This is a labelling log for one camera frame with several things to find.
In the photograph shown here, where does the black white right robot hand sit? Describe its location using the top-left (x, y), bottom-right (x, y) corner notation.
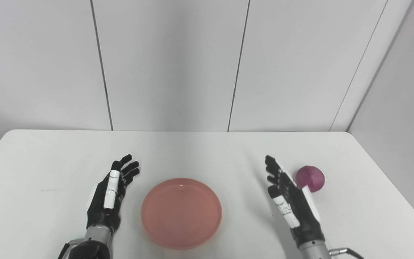
top-left (264, 155), bottom-right (326, 249)

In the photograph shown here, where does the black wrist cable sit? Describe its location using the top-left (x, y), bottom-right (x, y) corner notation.
top-left (329, 247), bottom-right (365, 259)
top-left (57, 240), bottom-right (84, 259)

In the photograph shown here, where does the pink round plate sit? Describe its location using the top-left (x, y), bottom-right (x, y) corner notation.
top-left (141, 178), bottom-right (223, 250)

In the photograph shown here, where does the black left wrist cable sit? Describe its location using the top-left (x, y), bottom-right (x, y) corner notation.
top-left (57, 240), bottom-right (84, 259)

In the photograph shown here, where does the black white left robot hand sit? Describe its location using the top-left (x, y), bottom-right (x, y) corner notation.
top-left (86, 154), bottom-right (140, 232)

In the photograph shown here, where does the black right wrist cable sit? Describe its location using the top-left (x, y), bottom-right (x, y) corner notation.
top-left (329, 247), bottom-right (365, 259)

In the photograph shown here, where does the purple onion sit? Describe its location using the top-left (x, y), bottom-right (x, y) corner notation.
top-left (295, 165), bottom-right (326, 193)

